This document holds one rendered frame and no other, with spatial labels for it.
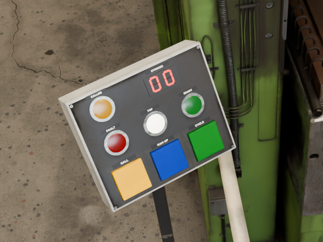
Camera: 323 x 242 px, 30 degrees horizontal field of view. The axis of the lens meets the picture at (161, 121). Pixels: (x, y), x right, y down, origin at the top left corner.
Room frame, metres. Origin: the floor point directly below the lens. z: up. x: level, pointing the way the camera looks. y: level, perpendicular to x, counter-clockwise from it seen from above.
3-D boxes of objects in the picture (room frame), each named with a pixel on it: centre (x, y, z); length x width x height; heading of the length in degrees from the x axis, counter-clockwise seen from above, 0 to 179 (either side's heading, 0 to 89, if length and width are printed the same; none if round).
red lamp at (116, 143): (0.89, 0.11, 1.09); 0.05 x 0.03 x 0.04; 88
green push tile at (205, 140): (0.93, -0.10, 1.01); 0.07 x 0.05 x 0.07; 113
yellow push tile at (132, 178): (0.85, 0.09, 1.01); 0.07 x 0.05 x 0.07; 113
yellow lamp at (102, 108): (0.93, 0.12, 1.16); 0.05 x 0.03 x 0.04; 88
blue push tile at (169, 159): (0.89, 0.00, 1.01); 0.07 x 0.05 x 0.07; 113
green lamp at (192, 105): (0.97, -0.08, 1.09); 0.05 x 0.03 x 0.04; 88
